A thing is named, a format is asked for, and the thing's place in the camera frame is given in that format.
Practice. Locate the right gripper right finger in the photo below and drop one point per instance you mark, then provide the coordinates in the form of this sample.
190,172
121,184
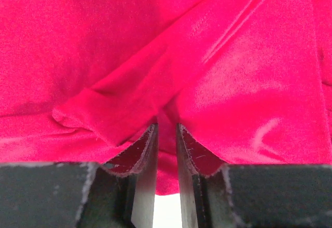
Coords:
205,185

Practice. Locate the red t shirt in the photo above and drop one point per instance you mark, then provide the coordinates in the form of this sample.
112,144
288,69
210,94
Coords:
250,79

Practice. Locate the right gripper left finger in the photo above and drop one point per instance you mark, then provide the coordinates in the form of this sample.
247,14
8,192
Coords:
122,193

